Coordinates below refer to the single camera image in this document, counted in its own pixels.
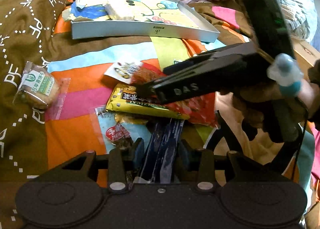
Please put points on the grey box with cartoon lining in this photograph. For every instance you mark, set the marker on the grey box with cartoon lining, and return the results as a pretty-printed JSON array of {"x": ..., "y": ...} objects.
[{"x": 90, "y": 20}]

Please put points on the round biscuit green label pack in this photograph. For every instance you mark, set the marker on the round biscuit green label pack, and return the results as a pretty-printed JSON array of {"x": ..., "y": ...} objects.
[{"x": 42, "y": 91}]

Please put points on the brown PF patterned quilt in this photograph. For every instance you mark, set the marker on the brown PF patterned quilt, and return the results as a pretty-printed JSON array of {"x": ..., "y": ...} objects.
[{"x": 27, "y": 28}]

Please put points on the person's right hand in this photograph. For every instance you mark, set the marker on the person's right hand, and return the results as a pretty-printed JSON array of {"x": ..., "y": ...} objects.
[{"x": 263, "y": 103}]

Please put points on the yellow rice cracker pack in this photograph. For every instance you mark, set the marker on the yellow rice cracker pack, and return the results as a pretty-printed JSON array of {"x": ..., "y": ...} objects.
[{"x": 125, "y": 99}]

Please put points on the cardboard box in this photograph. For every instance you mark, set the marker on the cardboard box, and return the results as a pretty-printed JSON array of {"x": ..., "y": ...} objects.
[{"x": 305, "y": 54}]

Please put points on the long beige wafer pack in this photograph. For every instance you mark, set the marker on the long beige wafer pack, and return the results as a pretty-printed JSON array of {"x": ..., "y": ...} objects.
[{"x": 118, "y": 11}]

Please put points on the red quail egg pack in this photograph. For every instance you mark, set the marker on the red quail egg pack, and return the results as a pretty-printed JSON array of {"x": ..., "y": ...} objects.
[{"x": 199, "y": 110}]

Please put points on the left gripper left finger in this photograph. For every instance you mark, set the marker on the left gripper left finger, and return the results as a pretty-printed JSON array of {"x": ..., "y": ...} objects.
[{"x": 123, "y": 165}]

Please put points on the white lanhua tofu skewer pack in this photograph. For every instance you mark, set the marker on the white lanhua tofu skewer pack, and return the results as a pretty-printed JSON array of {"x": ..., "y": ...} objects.
[{"x": 123, "y": 71}]

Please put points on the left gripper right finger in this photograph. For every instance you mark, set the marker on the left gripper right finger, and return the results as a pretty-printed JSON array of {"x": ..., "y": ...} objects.
[{"x": 197, "y": 168}]

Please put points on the colourful cartoon bedspread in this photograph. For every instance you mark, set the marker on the colourful cartoon bedspread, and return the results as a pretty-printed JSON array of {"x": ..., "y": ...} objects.
[{"x": 73, "y": 132}]

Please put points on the small dark red snack pack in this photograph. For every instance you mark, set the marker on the small dark red snack pack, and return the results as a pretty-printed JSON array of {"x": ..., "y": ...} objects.
[{"x": 118, "y": 129}]

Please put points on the dark blue long snack pack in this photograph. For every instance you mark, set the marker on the dark blue long snack pack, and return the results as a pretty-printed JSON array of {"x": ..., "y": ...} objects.
[{"x": 160, "y": 154}]

